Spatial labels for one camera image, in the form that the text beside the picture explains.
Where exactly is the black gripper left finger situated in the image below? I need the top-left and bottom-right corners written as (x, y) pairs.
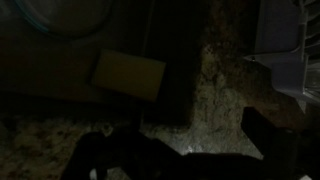
top-left (61, 130), bottom-right (152, 180)

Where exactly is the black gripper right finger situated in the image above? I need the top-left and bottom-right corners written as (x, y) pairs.
top-left (241, 106), bottom-right (298, 161)

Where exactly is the yellow kitchen sponge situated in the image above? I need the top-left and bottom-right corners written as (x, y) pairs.
top-left (91, 48), bottom-right (167, 102)

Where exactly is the steel kitchen sink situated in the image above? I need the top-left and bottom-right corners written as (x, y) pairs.
top-left (0, 0), bottom-right (202, 126)

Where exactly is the white dish rack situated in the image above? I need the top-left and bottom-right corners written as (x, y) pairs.
top-left (242, 0), bottom-right (320, 113)

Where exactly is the round container teal lid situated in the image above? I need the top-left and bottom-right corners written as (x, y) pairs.
top-left (12, 0), bottom-right (115, 40)

